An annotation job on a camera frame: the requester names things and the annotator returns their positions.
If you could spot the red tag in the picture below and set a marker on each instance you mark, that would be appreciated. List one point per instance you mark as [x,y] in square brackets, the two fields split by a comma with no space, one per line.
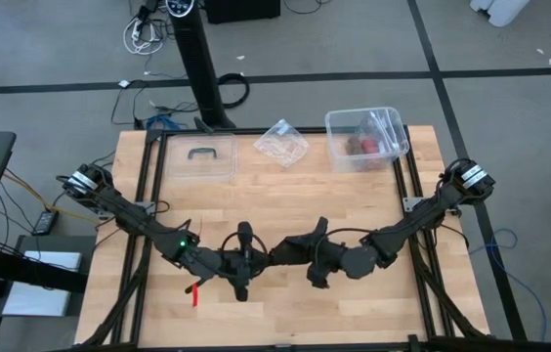
[195,295]

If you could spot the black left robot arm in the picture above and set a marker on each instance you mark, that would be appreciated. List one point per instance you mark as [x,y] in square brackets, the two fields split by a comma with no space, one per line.
[129,217]

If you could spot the white foam object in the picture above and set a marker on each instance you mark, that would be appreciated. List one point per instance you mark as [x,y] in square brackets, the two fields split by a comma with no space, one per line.
[500,10]

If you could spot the white power strip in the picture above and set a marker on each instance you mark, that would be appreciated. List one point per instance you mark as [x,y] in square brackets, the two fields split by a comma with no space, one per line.
[136,30]

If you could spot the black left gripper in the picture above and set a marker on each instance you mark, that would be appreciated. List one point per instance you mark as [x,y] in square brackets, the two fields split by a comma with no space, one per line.
[229,264]

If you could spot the black tower fan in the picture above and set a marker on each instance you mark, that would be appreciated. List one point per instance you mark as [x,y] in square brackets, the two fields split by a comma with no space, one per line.
[199,58]

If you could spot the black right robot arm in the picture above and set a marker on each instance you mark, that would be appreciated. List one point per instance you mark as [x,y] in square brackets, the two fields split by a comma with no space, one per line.
[417,217]

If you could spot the clear plastic bin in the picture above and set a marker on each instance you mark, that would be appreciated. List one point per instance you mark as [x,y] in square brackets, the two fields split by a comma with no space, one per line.
[339,161]

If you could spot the clear plastic bag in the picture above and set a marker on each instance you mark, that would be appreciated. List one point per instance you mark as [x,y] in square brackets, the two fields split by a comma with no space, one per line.
[280,144]

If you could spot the clear bin lid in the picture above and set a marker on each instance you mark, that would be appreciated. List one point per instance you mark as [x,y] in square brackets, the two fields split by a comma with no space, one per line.
[182,168]

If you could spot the black table frame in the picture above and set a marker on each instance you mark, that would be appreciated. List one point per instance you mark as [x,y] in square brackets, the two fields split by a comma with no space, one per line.
[246,131]

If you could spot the red round object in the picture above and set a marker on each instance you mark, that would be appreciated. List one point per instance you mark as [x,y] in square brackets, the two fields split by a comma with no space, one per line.
[369,145]

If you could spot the grey metal bracket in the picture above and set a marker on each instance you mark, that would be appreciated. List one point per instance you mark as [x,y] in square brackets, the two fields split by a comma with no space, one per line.
[407,204]
[144,207]

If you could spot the white panel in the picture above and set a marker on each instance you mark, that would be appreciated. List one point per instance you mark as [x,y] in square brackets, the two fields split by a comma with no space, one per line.
[36,298]

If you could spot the crinkled clear wrapper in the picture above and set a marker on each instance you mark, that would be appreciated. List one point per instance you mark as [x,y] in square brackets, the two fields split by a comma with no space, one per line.
[385,129]

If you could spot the black power brick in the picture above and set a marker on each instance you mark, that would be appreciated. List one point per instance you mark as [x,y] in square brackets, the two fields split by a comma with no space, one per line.
[46,221]

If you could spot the brown roll object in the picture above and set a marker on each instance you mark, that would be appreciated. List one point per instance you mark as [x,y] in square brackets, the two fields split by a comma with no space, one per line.
[353,145]

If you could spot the black floor box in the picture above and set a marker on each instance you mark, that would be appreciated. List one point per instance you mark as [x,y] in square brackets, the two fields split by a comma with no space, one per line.
[241,10]

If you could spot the white adapter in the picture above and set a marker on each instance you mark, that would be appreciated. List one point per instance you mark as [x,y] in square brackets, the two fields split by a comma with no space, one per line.
[124,83]

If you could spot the black desk leg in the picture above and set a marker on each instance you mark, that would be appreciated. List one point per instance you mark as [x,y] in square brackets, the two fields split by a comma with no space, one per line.
[21,269]

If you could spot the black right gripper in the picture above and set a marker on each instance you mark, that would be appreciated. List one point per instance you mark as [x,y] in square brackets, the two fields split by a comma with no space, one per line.
[326,256]

